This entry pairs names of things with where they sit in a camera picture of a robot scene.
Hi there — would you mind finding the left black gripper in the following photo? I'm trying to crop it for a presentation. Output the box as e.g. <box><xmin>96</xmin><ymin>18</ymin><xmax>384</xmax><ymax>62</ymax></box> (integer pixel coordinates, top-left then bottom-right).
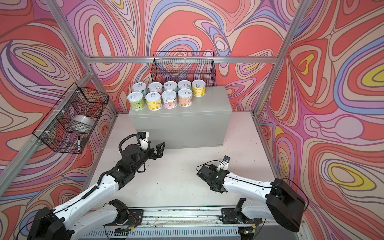
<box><xmin>129</xmin><ymin>139</ymin><xmax>165</xmax><ymax>175</ymax></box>

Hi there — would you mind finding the can green yellow label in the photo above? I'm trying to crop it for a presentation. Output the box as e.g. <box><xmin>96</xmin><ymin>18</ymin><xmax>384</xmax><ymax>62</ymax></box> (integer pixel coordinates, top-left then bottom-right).
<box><xmin>127</xmin><ymin>92</ymin><xmax>146</xmax><ymax>111</ymax></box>

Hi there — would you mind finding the can yellow label front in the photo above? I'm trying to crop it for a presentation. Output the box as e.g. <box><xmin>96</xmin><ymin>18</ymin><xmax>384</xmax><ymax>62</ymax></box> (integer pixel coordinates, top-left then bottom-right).
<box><xmin>145</xmin><ymin>92</ymin><xmax>162</xmax><ymax>111</ymax></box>

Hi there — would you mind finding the can plain lid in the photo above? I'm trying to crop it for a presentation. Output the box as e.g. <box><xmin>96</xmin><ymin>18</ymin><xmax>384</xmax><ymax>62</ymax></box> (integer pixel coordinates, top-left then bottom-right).
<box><xmin>162</xmin><ymin>90</ymin><xmax>178</xmax><ymax>109</ymax></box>

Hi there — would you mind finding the can red label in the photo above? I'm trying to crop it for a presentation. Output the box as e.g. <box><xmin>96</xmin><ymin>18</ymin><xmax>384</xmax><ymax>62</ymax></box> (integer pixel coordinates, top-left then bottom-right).
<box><xmin>132</xmin><ymin>82</ymin><xmax>148</xmax><ymax>97</ymax></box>

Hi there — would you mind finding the can pink label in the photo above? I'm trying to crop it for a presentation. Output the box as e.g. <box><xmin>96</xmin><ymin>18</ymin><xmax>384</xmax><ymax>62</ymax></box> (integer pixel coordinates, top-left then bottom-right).
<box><xmin>148</xmin><ymin>82</ymin><xmax>163</xmax><ymax>94</ymax></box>
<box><xmin>178</xmin><ymin>89</ymin><xmax>193</xmax><ymax>107</ymax></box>

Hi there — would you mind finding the can blue label back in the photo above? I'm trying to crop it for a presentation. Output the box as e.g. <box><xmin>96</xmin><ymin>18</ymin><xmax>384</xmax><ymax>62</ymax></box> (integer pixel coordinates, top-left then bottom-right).
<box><xmin>163</xmin><ymin>81</ymin><xmax>179</xmax><ymax>93</ymax></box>

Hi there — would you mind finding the can pink label back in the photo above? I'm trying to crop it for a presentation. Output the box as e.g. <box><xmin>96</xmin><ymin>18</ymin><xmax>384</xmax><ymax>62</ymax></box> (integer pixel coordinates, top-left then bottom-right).
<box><xmin>178</xmin><ymin>89</ymin><xmax>193</xmax><ymax>107</ymax></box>

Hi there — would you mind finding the can blue green label front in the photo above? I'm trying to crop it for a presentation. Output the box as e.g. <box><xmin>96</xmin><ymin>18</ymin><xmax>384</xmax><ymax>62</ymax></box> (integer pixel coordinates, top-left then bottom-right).
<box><xmin>178</xmin><ymin>80</ymin><xmax>192</xmax><ymax>90</ymax></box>

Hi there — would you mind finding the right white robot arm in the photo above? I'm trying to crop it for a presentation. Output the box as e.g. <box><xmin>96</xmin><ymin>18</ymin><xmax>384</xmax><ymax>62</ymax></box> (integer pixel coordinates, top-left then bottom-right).
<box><xmin>197</xmin><ymin>164</ymin><xmax>306</xmax><ymax>233</ymax></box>

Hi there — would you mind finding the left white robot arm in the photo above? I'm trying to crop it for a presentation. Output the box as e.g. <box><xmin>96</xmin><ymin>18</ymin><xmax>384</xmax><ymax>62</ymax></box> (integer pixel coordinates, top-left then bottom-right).
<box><xmin>27</xmin><ymin>132</ymin><xmax>166</xmax><ymax>240</ymax></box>

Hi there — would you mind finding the grey metal cabinet box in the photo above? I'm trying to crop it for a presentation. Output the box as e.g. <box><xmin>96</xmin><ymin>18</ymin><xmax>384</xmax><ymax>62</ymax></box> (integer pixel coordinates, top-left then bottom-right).
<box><xmin>129</xmin><ymin>87</ymin><xmax>232</xmax><ymax>149</ymax></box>

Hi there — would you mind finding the black marker pen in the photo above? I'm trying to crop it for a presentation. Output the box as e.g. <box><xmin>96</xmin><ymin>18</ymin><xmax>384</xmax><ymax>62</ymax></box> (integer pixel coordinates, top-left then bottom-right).
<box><xmin>78</xmin><ymin>135</ymin><xmax>82</xmax><ymax>153</ymax></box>

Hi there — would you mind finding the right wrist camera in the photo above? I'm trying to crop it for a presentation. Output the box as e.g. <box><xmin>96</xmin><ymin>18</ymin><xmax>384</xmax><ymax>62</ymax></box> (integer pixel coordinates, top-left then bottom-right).
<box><xmin>219</xmin><ymin>156</ymin><xmax>231</xmax><ymax>171</ymax></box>

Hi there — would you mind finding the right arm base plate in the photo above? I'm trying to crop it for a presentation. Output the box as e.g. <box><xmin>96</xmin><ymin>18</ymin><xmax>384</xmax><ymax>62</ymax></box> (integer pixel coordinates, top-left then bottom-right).
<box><xmin>219</xmin><ymin>198</ymin><xmax>263</xmax><ymax>226</ymax></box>

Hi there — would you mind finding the aluminium rail front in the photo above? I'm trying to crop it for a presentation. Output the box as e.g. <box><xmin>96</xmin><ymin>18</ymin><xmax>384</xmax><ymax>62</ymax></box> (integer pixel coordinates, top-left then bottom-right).
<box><xmin>59</xmin><ymin>205</ymin><xmax>304</xmax><ymax>229</ymax></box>

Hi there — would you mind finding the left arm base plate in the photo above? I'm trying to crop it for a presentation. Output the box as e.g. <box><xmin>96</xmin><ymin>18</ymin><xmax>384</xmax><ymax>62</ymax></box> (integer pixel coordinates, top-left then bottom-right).
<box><xmin>106</xmin><ymin>209</ymin><xmax>144</xmax><ymax>227</ymax></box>

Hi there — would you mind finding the black wire basket left wall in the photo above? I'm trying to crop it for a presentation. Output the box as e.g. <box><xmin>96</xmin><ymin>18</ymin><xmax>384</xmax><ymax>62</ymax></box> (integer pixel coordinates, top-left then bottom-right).
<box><xmin>33</xmin><ymin>83</ymin><xmax>109</xmax><ymax>154</ymax></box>

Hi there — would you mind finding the black wire basket wall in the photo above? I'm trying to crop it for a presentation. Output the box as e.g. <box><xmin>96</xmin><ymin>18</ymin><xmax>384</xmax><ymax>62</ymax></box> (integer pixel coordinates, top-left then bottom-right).
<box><xmin>151</xmin><ymin>51</ymin><xmax>216</xmax><ymax>87</ymax></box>
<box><xmin>33</xmin><ymin>83</ymin><xmax>109</xmax><ymax>154</ymax></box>

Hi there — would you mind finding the black wire basket back wall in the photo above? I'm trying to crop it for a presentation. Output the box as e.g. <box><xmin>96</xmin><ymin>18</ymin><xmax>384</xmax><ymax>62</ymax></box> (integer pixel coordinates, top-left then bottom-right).
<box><xmin>151</xmin><ymin>51</ymin><xmax>216</xmax><ymax>87</ymax></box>

